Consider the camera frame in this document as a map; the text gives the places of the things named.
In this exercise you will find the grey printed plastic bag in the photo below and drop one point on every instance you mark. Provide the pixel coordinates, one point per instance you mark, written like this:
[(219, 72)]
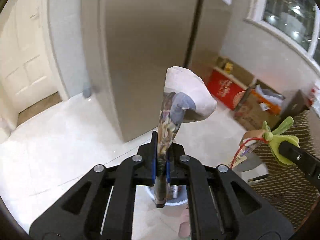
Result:
[(185, 99)]

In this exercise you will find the brown cardboard floor box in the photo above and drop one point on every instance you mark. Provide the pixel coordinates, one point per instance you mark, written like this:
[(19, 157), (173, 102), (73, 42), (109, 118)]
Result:
[(260, 102)]

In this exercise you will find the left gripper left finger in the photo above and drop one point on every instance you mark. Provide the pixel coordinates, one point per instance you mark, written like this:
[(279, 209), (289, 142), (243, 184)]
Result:
[(101, 204)]

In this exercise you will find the pink slipper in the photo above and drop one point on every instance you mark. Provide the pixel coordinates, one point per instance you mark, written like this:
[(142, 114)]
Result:
[(184, 229)]

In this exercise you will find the green plush leaf toy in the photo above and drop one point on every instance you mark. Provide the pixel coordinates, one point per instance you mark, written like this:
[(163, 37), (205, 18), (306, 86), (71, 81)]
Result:
[(275, 138)]

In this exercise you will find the beige refrigerator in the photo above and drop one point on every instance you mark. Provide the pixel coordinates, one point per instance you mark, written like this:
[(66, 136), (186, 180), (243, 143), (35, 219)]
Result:
[(130, 44)]

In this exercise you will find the light blue trash bin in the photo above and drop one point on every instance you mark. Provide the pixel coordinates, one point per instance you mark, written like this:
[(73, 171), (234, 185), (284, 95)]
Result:
[(177, 195)]

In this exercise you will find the red cardboard gift box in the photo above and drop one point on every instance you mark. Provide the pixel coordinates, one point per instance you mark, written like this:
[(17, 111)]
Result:
[(226, 88)]

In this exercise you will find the white panel door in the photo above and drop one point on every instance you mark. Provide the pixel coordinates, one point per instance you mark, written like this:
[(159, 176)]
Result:
[(28, 68)]

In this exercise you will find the white framed window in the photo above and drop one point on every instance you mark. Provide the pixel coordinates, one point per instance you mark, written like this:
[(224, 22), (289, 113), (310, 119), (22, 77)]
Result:
[(293, 22)]

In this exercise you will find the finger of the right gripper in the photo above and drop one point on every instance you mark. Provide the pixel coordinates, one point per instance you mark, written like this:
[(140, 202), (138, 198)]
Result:
[(307, 163)]

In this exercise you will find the dark wooden sideboard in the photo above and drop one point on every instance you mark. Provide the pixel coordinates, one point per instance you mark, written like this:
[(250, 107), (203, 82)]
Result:
[(297, 105)]

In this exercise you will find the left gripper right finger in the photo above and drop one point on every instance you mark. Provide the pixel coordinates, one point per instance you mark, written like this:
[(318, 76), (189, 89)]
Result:
[(222, 205)]

